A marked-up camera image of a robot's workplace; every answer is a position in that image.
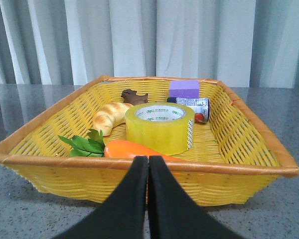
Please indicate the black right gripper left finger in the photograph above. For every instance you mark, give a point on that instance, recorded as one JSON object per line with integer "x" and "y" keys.
{"x": 121, "y": 215}

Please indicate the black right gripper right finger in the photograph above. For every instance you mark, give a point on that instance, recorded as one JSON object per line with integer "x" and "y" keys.
{"x": 173, "y": 214}

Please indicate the yellow tape roll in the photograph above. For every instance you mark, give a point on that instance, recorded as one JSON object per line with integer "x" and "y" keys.
{"x": 163, "y": 127}

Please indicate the orange toy carrot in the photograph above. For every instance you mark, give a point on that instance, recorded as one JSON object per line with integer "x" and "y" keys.
{"x": 94, "y": 146}

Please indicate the yellow woven basket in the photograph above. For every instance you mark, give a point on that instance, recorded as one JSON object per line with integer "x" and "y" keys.
{"x": 233, "y": 156}

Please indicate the toy croissant bread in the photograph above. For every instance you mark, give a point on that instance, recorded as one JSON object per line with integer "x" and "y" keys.
{"x": 110, "y": 116}

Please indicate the small printed can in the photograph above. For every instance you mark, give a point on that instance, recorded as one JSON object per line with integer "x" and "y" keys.
{"x": 201, "y": 107}

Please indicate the brown toy figure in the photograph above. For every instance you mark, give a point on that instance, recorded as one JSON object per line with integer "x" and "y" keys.
{"x": 131, "y": 97}

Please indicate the purple foam block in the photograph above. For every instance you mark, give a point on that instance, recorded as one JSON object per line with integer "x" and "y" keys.
{"x": 184, "y": 89}

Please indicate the grey pleated curtain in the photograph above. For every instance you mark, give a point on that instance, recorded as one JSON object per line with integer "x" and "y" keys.
{"x": 245, "y": 43}

